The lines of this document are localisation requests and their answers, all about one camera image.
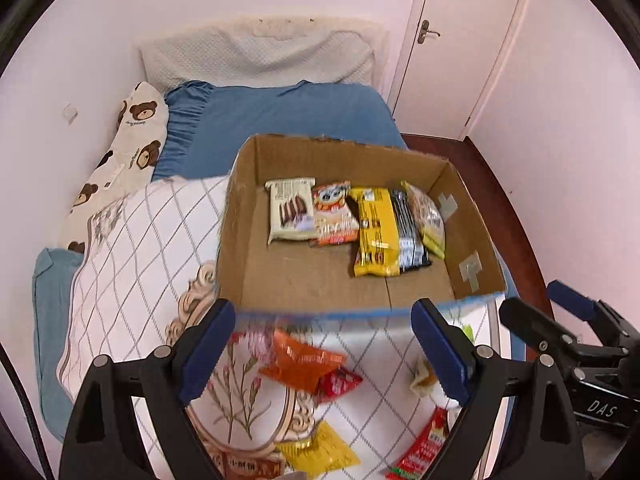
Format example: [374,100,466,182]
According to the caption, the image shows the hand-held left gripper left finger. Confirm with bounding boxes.
[59,298,237,480]

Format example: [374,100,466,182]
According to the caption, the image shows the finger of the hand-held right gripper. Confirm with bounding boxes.
[499,298,581,366]
[546,281,640,348]

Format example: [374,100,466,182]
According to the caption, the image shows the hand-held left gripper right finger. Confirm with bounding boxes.
[410,298,585,480]

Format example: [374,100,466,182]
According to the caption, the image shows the long red snack packet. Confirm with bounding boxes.
[385,406,451,480]

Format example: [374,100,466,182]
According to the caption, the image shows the small red snack packet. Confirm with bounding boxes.
[316,366,364,405]

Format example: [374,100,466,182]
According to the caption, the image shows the brown cardboard box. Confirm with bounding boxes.
[216,134,508,317]

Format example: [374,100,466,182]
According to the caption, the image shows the brown snack packet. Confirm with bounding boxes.
[212,452,286,480]

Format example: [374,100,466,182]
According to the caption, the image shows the plain yellow snack packet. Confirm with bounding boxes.
[274,421,362,478]

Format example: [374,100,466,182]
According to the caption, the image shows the white diamond pattern quilt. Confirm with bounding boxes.
[57,175,501,480]

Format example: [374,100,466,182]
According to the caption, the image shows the clear yellow-edged snack packet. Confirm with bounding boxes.
[402,181,446,260]

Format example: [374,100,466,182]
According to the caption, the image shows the yellow and black snack packet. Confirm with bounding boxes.
[348,186,401,278]

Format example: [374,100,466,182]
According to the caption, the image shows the white chocolate wafer packet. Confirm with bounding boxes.
[265,177,319,245]

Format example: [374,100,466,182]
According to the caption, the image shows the light blue blanket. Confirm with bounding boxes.
[32,247,86,443]

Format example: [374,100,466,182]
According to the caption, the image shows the orange panda snack packet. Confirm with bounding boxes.
[311,180,361,247]

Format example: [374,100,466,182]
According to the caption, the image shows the bear print pillow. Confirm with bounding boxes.
[60,81,170,253]

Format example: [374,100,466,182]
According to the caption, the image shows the blue pillow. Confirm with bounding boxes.
[151,80,408,181]

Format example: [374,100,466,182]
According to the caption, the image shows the white door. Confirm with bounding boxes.
[387,0,536,141]

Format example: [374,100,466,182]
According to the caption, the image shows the white textured pillow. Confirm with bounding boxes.
[137,17,388,93]

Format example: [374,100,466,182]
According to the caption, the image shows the black cable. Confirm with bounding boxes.
[0,347,53,480]

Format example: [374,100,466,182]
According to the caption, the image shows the metal door handle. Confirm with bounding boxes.
[417,20,441,47]

